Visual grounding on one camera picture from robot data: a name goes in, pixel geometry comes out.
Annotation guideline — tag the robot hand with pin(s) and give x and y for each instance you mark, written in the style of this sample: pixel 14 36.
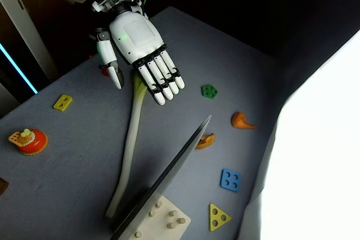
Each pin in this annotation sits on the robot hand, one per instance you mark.
pixel 135 35

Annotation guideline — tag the long leek stalk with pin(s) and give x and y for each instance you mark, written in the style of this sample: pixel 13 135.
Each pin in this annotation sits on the long leek stalk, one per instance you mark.
pixel 132 138

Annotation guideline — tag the large steel kitchen knife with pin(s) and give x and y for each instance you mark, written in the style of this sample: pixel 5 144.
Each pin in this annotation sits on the large steel kitchen knife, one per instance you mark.
pixel 166 175

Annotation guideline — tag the wooden peg board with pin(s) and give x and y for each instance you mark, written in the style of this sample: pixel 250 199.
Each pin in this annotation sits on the wooden peg board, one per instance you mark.
pixel 163 224

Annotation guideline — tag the red toy block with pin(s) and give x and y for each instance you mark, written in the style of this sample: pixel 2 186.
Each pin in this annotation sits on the red toy block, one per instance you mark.
pixel 105 72

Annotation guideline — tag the green pentagon five-hole block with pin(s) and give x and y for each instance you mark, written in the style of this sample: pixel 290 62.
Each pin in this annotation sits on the green pentagon five-hole block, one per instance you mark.
pixel 209 91

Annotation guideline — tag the yellow rectangular two-hole block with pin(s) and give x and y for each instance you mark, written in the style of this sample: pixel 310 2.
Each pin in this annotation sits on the yellow rectangular two-hole block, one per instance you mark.
pixel 62 103

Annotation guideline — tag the grey table cloth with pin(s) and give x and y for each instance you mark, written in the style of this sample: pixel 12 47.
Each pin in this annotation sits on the grey table cloth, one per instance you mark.
pixel 84 138

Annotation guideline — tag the cyan light strip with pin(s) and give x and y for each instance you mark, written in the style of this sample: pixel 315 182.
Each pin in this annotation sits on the cyan light strip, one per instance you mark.
pixel 19 70

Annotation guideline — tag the orange toy chicken wing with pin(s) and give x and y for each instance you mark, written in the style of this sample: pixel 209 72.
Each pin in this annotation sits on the orange toy chicken wing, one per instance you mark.
pixel 206 141

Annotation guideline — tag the orange toy chicken drumstick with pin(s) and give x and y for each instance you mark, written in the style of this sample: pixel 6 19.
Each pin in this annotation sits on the orange toy chicken drumstick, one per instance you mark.
pixel 239 120

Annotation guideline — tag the orange toy cake with waffle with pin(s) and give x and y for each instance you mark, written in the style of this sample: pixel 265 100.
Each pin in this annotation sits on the orange toy cake with waffle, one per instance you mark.
pixel 31 143

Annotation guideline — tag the blue square four-hole block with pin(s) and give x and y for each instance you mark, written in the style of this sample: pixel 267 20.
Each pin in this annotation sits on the blue square four-hole block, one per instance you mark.
pixel 230 180

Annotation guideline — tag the yellow triangle three-hole block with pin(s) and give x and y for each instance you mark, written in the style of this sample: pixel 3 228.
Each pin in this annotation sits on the yellow triangle three-hole block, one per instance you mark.
pixel 215 216

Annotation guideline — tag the brown toy block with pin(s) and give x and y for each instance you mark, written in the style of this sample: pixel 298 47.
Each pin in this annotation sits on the brown toy block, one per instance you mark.
pixel 3 186

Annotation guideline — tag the white post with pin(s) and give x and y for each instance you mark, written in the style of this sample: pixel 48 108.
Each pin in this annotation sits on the white post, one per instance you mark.
pixel 26 26

